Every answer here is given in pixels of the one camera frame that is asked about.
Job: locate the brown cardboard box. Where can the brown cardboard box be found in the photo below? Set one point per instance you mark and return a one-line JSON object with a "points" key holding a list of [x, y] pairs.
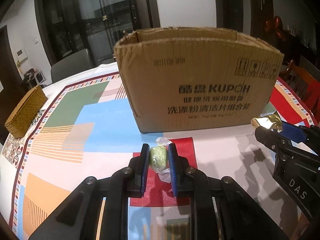
{"points": [[183, 78]]}

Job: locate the red balloon decoration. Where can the red balloon decoration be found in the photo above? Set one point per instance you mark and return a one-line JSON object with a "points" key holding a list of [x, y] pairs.
{"points": [[275, 27]]}

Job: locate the white shoe rack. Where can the white shoe rack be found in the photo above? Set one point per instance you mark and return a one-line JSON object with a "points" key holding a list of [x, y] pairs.
{"points": [[33, 78]]}

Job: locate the grey dining chair left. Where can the grey dining chair left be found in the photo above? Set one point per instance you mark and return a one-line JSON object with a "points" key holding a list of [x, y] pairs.
{"points": [[71, 65]]}

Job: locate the white wall intercom panel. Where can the white wall intercom panel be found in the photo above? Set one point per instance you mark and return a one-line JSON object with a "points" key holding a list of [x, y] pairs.
{"points": [[21, 55]]}

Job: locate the red wooden chair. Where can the red wooden chair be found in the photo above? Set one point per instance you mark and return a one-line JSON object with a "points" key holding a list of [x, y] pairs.
{"points": [[304, 85]]}

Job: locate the pale green candy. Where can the pale green candy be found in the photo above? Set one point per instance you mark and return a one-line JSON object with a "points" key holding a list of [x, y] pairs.
{"points": [[159, 159]]}

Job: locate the gold foil packet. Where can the gold foil packet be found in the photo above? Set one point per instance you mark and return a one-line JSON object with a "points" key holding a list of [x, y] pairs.
{"points": [[271, 121]]}

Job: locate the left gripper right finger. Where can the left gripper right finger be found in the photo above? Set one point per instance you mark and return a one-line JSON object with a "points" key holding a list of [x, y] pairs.
{"points": [[220, 208]]}

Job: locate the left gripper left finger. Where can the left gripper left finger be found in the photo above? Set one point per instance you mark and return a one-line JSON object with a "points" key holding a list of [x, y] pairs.
{"points": [[98, 208]]}

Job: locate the woven wicker tissue box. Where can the woven wicker tissue box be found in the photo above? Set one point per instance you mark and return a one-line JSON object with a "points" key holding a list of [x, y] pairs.
{"points": [[23, 114]]}

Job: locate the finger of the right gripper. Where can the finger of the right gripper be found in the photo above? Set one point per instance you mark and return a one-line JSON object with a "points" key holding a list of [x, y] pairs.
{"points": [[273, 141], [294, 133]]}

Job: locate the black glass sliding door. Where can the black glass sliding door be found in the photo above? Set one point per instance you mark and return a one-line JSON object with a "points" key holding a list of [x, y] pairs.
{"points": [[69, 26]]}

